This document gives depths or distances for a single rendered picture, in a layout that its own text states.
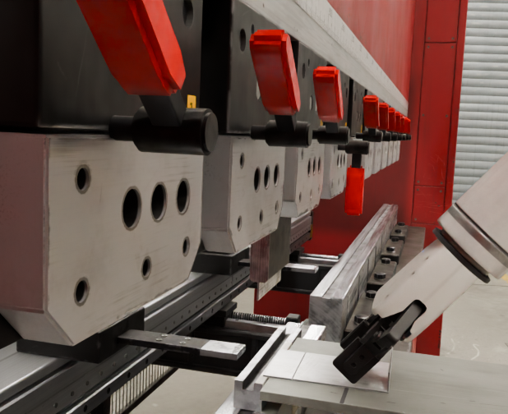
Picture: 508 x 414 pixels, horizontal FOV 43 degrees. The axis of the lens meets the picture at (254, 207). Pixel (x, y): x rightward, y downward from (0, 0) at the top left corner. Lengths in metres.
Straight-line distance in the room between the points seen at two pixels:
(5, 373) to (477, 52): 7.99
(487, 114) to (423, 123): 5.63
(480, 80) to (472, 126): 0.56
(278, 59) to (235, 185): 0.09
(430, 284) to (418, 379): 0.13
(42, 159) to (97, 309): 0.07
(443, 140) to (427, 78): 0.27
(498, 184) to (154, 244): 0.42
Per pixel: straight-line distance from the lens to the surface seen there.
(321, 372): 0.72
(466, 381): 0.75
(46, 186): 0.22
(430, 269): 0.64
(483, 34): 8.52
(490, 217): 0.65
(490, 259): 0.65
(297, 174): 0.60
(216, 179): 0.41
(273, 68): 0.39
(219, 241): 0.42
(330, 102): 0.59
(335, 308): 1.16
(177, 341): 0.78
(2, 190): 0.23
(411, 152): 2.84
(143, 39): 0.21
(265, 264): 0.67
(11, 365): 0.79
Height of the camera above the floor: 1.26
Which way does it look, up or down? 7 degrees down
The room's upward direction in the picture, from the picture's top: 3 degrees clockwise
